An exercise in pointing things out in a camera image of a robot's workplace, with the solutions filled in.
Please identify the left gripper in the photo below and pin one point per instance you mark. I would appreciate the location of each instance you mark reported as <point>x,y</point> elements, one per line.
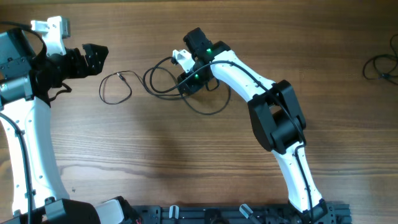
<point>94,68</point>

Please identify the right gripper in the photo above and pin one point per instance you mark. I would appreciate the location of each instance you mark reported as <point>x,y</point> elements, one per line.
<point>185,83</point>

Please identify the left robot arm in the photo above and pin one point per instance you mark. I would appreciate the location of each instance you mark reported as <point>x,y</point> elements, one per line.
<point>30,67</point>

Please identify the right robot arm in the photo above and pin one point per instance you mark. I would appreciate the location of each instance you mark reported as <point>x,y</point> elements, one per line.
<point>276,117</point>

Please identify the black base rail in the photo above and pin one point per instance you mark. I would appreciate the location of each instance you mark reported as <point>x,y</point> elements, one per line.
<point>278,213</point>

